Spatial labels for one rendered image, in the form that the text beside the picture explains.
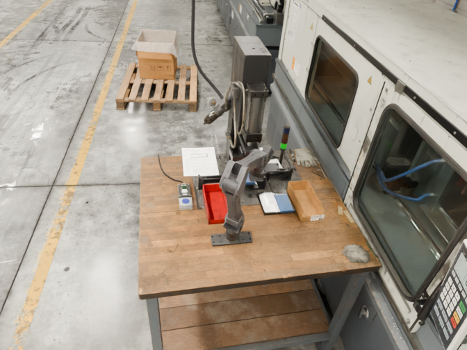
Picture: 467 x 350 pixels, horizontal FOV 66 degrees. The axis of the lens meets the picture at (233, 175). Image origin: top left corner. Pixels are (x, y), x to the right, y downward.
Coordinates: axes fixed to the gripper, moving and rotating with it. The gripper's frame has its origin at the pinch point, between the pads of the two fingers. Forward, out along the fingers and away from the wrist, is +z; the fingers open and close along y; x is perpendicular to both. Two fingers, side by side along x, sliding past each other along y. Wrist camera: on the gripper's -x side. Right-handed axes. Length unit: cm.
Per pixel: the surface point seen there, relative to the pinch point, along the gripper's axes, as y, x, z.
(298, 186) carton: -1.8, -30.1, 12.9
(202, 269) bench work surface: -46, 30, -9
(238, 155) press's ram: 11.6, 6.6, -2.6
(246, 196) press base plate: -5.6, 0.8, 15.1
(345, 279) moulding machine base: -54, -60, 37
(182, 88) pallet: 215, 17, 237
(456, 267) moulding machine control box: -58, -43, -72
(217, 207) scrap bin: -12.3, 18.1, 10.9
